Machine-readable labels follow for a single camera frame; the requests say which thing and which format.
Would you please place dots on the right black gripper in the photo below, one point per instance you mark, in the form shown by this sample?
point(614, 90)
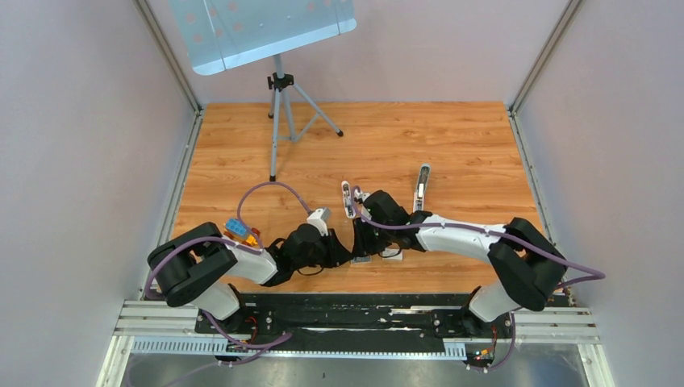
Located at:
point(362, 246)

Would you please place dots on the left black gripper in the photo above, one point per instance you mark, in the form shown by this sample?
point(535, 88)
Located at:
point(337, 253)

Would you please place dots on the silver perforated music stand tray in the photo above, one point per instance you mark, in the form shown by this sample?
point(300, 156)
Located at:
point(222, 35)

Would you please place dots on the white staple box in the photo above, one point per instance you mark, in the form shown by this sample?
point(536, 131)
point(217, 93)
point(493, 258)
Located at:
point(392, 254)

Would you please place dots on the grey tripod stand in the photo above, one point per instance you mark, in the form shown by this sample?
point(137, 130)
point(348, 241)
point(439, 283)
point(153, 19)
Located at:
point(282, 115)

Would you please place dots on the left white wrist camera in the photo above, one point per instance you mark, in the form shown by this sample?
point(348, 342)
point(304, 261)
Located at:
point(318, 218)

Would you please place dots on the grey staple strips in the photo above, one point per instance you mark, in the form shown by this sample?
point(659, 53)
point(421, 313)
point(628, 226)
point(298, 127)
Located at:
point(361, 260)

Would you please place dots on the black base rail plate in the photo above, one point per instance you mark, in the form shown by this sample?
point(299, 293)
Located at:
point(360, 324)

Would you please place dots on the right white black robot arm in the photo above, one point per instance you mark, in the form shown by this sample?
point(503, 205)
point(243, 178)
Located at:
point(528, 267)

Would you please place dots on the white stapler body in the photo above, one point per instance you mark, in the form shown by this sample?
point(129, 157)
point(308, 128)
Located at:
point(421, 187)

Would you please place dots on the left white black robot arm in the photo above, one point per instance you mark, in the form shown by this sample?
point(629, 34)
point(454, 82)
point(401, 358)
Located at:
point(189, 268)

